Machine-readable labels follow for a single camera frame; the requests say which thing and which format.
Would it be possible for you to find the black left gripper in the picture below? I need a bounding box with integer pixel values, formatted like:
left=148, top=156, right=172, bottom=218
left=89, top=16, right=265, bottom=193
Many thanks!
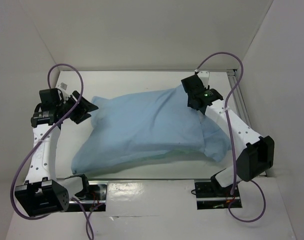
left=56, top=90, right=98, bottom=125

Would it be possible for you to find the light blue pillowcase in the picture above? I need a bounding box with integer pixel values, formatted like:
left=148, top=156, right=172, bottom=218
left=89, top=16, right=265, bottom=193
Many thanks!
left=71, top=85, right=231, bottom=174

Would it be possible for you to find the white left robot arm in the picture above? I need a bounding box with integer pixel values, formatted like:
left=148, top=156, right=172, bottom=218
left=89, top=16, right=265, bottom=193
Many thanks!
left=14, top=88, right=98, bottom=219

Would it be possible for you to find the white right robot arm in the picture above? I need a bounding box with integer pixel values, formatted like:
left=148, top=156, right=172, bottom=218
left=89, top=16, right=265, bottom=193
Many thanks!
left=181, top=73, right=275, bottom=196

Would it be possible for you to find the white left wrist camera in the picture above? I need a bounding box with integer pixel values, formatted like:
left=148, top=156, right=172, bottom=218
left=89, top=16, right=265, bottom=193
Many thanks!
left=56, top=82, right=70, bottom=101

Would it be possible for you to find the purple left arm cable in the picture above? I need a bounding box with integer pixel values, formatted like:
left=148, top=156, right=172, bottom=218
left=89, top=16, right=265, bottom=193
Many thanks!
left=11, top=64, right=94, bottom=240

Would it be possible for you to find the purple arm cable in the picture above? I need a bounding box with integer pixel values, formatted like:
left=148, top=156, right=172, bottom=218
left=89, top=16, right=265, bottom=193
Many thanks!
left=196, top=51, right=267, bottom=223
left=11, top=64, right=94, bottom=240

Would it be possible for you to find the aluminium side rail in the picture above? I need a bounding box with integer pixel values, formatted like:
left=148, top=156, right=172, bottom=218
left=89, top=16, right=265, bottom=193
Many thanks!
left=226, top=69, right=267, bottom=178

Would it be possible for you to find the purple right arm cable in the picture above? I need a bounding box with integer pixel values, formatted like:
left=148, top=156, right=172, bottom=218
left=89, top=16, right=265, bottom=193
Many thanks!
left=196, top=51, right=267, bottom=223

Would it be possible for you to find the aluminium table edge rail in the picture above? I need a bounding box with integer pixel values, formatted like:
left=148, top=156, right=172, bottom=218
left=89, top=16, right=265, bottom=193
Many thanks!
left=88, top=177, right=211, bottom=182

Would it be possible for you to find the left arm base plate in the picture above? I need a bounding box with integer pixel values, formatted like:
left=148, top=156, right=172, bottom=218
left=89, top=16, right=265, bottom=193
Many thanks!
left=74, top=180, right=108, bottom=213

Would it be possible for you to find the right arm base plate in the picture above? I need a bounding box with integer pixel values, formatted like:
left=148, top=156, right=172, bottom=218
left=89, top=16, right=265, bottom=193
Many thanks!
left=190, top=181, right=242, bottom=210

